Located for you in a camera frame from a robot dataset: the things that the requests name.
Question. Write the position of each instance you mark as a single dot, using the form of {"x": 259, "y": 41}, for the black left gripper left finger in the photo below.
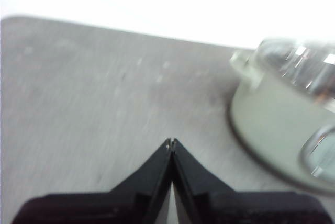
{"x": 125, "y": 203}

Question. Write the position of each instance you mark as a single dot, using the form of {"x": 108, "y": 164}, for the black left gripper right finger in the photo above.
{"x": 225, "y": 205}

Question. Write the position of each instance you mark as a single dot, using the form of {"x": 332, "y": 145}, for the glass lid with green knob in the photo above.
{"x": 301, "y": 61}

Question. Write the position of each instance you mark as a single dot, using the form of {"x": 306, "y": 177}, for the pale green electric pot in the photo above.
{"x": 264, "y": 122}

